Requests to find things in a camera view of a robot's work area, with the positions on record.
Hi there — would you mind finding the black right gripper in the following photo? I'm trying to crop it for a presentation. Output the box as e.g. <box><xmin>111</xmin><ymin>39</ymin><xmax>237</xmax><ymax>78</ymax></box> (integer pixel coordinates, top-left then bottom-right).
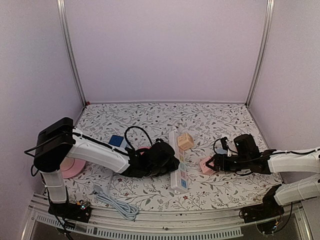
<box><xmin>206</xmin><ymin>153</ymin><xmax>251</xmax><ymax>173</ymax></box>

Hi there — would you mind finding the pink cube socket plug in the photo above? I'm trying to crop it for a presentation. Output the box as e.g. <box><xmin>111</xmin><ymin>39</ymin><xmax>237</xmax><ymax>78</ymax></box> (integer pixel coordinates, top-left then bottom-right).
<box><xmin>199</xmin><ymin>155</ymin><xmax>216</xmax><ymax>175</ymax></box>

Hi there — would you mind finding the white power strip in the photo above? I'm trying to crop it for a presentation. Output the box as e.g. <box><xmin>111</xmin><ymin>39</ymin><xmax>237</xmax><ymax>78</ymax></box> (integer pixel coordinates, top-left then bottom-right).
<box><xmin>169</xmin><ymin>128</ymin><xmax>188</xmax><ymax>194</ymax></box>

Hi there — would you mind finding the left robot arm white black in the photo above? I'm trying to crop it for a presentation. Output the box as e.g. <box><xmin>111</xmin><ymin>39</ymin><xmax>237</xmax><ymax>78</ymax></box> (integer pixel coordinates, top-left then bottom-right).
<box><xmin>24</xmin><ymin>117</ymin><xmax>180</xmax><ymax>217</ymax></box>

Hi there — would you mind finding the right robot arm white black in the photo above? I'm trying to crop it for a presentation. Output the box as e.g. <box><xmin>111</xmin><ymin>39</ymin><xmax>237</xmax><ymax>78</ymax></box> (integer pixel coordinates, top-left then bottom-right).
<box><xmin>205</xmin><ymin>134</ymin><xmax>320</xmax><ymax>218</ymax></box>

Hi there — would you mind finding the beige cube socket plug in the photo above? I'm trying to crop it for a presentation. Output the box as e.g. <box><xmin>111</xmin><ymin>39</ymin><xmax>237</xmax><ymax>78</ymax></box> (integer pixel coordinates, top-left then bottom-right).
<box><xmin>177</xmin><ymin>132</ymin><xmax>194</xmax><ymax>151</ymax></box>

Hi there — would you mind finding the dark blue cube socket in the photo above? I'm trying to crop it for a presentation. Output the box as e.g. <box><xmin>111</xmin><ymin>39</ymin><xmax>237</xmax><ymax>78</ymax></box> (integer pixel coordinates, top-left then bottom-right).
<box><xmin>108</xmin><ymin>135</ymin><xmax>125</xmax><ymax>148</ymax></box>

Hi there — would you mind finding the light blue small adapter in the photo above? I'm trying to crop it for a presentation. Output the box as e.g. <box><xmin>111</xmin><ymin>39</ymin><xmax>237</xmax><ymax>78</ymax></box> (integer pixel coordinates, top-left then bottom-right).
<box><xmin>215</xmin><ymin>148</ymin><xmax>228</xmax><ymax>155</ymax></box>

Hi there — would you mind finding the floral patterned table mat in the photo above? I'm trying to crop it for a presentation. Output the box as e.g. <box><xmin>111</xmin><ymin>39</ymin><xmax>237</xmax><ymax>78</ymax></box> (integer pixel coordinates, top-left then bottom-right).
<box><xmin>65</xmin><ymin>103</ymin><xmax>282</xmax><ymax>212</ymax></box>

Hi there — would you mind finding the small pink adapter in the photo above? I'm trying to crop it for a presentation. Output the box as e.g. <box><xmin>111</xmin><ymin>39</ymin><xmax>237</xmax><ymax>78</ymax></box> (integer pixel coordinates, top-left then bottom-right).
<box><xmin>136</xmin><ymin>147</ymin><xmax>150</xmax><ymax>155</ymax></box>

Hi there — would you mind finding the grey-blue power strip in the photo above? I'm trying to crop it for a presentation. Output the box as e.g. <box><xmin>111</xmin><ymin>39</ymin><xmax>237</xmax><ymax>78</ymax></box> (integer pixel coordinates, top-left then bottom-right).
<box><xmin>109</xmin><ymin>139</ymin><xmax>130</xmax><ymax>174</ymax></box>

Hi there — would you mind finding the pink saucer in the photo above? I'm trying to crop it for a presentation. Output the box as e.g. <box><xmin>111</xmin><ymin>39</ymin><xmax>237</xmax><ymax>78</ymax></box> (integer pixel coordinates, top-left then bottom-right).
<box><xmin>60</xmin><ymin>158</ymin><xmax>86</xmax><ymax>179</ymax></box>

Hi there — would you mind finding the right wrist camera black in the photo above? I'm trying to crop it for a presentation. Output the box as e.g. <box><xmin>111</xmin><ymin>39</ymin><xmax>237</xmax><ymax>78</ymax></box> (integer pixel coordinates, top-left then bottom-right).
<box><xmin>220</xmin><ymin>137</ymin><xmax>232</xmax><ymax>157</ymax></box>

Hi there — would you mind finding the grey coiled power cable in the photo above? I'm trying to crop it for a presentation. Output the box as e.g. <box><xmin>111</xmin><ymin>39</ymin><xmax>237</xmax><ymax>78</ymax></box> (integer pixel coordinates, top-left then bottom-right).
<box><xmin>92</xmin><ymin>174</ymin><xmax>140</xmax><ymax>221</ymax></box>

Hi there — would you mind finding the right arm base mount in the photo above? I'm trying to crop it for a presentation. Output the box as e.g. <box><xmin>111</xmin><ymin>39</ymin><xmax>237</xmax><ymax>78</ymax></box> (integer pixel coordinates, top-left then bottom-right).
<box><xmin>239</xmin><ymin>184</ymin><xmax>285</xmax><ymax>223</ymax></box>

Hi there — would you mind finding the front aluminium rail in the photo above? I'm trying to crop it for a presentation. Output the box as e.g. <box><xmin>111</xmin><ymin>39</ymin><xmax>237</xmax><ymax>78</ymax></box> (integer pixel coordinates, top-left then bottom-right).
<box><xmin>21</xmin><ymin>194</ymin><xmax>319</xmax><ymax>240</ymax></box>

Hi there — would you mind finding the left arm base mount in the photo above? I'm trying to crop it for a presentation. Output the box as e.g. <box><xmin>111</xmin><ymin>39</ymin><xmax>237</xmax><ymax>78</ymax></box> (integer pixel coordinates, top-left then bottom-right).
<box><xmin>48</xmin><ymin>199</ymin><xmax>92</xmax><ymax>223</ymax></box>

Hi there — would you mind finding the right aluminium frame post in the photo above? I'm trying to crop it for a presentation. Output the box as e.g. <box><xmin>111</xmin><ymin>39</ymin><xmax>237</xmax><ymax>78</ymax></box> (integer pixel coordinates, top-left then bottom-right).
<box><xmin>245</xmin><ymin>0</ymin><xmax>275</xmax><ymax>109</ymax></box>

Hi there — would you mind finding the aluminium frame post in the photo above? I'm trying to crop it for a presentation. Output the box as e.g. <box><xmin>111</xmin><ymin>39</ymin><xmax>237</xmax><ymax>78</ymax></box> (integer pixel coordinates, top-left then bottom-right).
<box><xmin>56</xmin><ymin>0</ymin><xmax>87</xmax><ymax>107</ymax></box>
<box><xmin>245</xmin><ymin>0</ymin><xmax>275</xmax><ymax>109</ymax></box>

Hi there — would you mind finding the left aluminium frame post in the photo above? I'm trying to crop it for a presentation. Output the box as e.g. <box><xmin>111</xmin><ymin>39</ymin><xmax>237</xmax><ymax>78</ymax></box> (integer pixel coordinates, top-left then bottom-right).
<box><xmin>56</xmin><ymin>0</ymin><xmax>87</xmax><ymax>107</ymax></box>

